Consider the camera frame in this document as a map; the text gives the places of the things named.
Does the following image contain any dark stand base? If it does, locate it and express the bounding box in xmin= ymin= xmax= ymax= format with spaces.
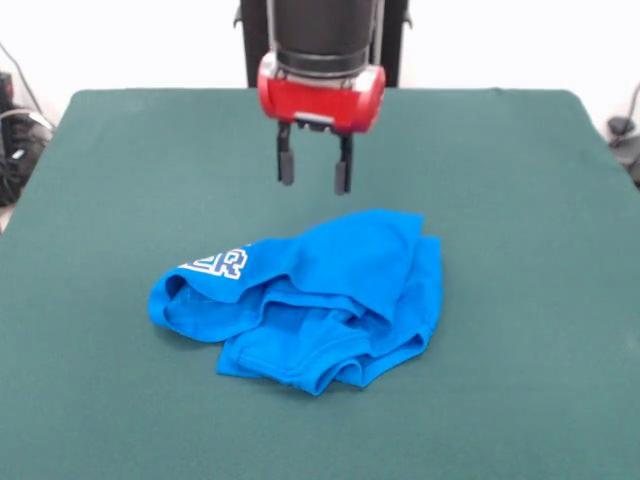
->
xmin=607 ymin=115 xmax=640 ymax=189
xmin=0 ymin=72 xmax=54 ymax=207

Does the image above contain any dark green table cloth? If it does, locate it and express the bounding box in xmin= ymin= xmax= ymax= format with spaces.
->
xmin=0 ymin=88 xmax=640 ymax=480

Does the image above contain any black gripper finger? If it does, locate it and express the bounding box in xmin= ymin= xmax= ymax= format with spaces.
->
xmin=276 ymin=122 xmax=296 ymax=187
xmin=332 ymin=133 xmax=355 ymax=197

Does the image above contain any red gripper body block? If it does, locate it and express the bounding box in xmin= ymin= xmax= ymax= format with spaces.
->
xmin=256 ymin=52 xmax=387 ymax=136

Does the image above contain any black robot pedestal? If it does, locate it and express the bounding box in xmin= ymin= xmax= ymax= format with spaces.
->
xmin=233 ymin=0 xmax=414 ymax=90

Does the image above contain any blue printed t-shirt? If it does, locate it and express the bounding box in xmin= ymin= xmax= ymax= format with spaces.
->
xmin=147 ymin=207 xmax=444 ymax=397

